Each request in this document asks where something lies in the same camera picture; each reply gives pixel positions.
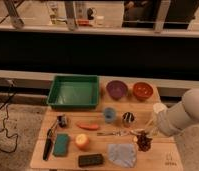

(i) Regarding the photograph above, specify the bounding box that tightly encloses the wooden board table top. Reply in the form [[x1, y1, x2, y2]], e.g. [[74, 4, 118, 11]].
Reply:
[[30, 81, 183, 171]]

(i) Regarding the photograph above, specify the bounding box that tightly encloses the metal fork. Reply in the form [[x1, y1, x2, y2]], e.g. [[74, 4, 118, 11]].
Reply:
[[97, 131, 129, 136]]

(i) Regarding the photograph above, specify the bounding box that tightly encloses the blue-grey cloth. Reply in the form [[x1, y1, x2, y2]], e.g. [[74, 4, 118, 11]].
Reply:
[[107, 143, 137, 168]]

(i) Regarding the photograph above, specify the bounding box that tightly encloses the black handled knife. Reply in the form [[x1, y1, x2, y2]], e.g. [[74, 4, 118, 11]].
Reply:
[[43, 121, 58, 161]]

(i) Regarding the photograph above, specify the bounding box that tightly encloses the orange bowl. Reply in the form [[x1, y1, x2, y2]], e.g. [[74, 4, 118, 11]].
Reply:
[[132, 82, 153, 101]]

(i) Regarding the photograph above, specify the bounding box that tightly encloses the black cable on floor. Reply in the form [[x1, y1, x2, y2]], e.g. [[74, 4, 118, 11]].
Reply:
[[0, 79, 19, 154]]

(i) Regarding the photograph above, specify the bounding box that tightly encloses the orange apple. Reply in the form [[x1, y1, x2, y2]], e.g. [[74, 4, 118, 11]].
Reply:
[[75, 134, 90, 150]]

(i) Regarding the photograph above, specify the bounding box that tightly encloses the orange carrot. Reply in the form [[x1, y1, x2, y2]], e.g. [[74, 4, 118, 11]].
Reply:
[[76, 123, 100, 130]]

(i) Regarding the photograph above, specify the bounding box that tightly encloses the green sponge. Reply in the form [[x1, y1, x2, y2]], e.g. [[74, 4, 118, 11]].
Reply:
[[53, 134, 70, 157]]

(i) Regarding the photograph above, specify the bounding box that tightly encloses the purple bowl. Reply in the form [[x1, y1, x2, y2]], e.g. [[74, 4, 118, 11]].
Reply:
[[106, 80, 128, 100]]

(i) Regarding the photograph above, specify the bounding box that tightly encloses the white paper cup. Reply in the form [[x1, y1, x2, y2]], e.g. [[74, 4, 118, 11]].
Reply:
[[151, 103, 167, 121]]

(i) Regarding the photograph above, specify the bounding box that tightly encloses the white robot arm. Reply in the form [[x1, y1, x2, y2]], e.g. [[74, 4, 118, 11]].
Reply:
[[152, 89, 199, 137]]

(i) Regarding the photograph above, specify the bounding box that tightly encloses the green plastic tray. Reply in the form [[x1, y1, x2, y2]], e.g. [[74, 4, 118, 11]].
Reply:
[[47, 75, 99, 109]]

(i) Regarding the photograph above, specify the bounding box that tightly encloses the yellow banana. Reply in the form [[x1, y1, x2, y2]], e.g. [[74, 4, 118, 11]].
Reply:
[[130, 128, 158, 143]]

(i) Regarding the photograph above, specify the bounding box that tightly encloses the black rectangular block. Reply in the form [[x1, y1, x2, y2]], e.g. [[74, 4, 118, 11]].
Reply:
[[78, 154, 104, 167]]

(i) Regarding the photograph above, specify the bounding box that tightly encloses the dark red grapes bunch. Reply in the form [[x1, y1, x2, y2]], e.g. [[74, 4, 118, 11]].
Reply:
[[137, 132, 152, 152]]

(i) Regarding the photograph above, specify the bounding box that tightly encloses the blue cup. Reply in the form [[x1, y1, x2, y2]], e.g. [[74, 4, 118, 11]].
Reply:
[[103, 107, 116, 123]]

